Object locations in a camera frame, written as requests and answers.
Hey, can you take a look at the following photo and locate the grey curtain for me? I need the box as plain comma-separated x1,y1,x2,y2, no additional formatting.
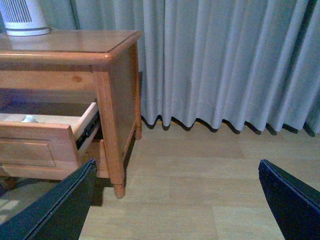
40,0,320,133

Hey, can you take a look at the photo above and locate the wooden drawer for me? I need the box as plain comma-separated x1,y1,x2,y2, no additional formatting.
84,139,110,179
0,101,100,180

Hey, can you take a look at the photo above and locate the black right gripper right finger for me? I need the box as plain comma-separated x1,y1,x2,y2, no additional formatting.
258,159,320,240

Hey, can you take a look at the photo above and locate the wooden nightstand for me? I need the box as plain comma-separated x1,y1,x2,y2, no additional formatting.
0,30,142,199

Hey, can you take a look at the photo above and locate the white medicine bottle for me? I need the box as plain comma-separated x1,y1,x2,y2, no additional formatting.
21,115,38,123

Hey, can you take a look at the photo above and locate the wooden top drawer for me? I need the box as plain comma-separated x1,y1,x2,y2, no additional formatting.
0,101,100,180

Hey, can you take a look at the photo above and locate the white cylindrical air purifier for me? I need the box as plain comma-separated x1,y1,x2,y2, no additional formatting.
0,0,50,37

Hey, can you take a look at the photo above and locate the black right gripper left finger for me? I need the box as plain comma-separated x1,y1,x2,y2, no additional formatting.
0,159,97,240

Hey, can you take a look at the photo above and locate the wooden bottom drawer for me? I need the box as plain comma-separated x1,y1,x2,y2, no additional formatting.
84,139,110,179

